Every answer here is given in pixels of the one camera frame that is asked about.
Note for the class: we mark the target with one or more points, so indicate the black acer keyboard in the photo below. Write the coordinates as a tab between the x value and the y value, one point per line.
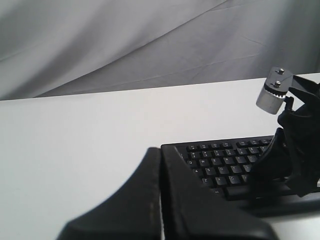
224	166

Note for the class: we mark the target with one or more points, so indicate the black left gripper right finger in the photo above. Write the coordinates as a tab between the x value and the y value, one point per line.
191	211

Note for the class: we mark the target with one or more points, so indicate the grey backdrop cloth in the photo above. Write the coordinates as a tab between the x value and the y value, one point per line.
67	47

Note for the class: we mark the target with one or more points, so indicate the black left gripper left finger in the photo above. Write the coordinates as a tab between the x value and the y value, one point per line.
131	213

